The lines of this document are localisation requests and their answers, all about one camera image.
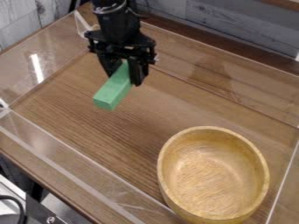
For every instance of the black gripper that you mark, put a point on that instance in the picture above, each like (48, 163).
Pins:
(119, 40)

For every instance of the green rectangular block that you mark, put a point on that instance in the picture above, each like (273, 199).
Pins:
(115, 89)

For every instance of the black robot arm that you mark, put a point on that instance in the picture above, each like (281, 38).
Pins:
(111, 4)

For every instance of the brown wooden bowl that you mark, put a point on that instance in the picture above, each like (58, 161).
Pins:
(213, 176)

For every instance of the clear acrylic corner bracket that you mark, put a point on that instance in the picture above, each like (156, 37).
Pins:
(82, 26)

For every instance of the clear acrylic tray wall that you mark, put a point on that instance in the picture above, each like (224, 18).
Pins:
(93, 156)

